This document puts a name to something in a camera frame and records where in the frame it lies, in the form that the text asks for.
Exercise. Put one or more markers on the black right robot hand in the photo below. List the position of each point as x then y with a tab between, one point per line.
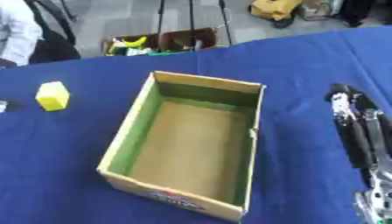
357	131

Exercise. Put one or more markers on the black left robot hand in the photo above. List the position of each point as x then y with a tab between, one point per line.
7	105

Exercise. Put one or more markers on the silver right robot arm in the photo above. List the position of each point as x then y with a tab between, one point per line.
376	198

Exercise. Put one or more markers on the cardboard box of toys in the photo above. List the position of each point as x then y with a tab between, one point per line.
163	42

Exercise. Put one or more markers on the tan cardboard box green inside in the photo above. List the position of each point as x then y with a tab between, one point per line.
189	140

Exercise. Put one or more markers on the yellow block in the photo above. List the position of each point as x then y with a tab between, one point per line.
52	96

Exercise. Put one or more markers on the person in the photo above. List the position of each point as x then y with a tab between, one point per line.
15	30

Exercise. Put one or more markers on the yellow bag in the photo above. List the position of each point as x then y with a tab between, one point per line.
274	9

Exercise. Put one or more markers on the black tripod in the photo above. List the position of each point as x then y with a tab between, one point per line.
191	22

